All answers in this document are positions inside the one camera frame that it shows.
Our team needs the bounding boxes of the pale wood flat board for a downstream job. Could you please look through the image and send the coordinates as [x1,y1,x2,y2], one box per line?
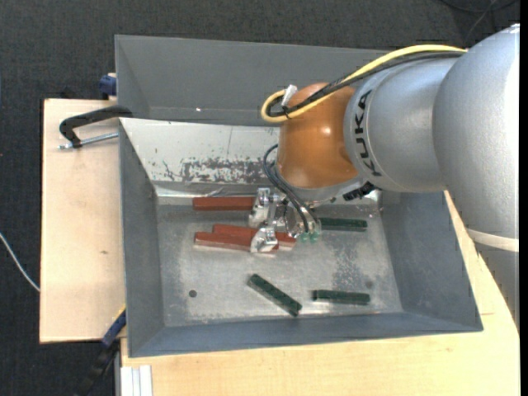
[39,97,127,344]

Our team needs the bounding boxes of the grey metal bin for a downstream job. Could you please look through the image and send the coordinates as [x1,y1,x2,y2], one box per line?
[114,34,484,359]

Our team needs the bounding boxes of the black cylinder on white bracket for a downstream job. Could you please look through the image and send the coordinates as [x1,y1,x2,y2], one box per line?
[329,181,383,205]

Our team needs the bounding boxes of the red-brown flat block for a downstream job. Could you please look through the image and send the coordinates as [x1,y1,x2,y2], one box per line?
[193,231,280,257]
[191,196,257,212]
[211,223,298,248]

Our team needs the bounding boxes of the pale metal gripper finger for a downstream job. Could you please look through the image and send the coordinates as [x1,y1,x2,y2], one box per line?
[247,186,283,228]
[249,226,282,256]

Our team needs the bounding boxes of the dark green flat block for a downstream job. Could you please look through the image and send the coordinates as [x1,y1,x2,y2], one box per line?
[247,273,304,318]
[317,217,369,233]
[310,289,371,306]

